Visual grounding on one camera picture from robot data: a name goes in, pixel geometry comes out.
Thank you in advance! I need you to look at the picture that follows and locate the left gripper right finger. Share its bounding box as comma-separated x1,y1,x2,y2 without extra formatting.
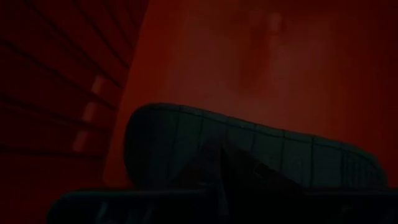
221,146,301,190

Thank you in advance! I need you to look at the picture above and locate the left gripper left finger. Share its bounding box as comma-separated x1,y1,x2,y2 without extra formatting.
174,139,223,190

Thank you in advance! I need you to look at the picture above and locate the red plastic bin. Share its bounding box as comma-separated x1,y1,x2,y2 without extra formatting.
0,0,398,224

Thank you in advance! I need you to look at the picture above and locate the black rubber slide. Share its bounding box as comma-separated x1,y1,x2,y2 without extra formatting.
123,103,388,191

